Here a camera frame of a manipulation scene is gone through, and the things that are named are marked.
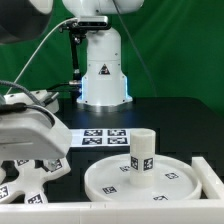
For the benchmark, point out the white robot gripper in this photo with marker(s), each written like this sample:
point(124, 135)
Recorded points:
point(30, 134)

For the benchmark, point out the white cross-shaped table base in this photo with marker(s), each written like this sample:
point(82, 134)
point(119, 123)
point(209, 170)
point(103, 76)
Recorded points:
point(30, 181)

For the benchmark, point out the white round table top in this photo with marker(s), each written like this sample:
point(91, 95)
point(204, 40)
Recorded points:
point(124, 178)

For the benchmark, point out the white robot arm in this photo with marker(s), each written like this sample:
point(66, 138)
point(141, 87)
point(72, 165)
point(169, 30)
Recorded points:
point(104, 85)

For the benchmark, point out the white marker sheet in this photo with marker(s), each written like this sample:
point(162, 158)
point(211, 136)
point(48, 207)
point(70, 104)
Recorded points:
point(100, 137)

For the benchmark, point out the white right fence bar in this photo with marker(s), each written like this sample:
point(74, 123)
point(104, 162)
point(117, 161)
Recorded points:
point(212, 185)

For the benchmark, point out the white fence bar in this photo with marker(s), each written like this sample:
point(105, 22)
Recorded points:
point(203, 211)
point(212, 185)

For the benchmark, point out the white front fence bar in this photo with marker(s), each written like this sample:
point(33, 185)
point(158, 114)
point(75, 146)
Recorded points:
point(203, 211)

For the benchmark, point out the black camera on stand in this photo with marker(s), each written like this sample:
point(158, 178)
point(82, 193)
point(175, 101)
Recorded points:
point(77, 27)

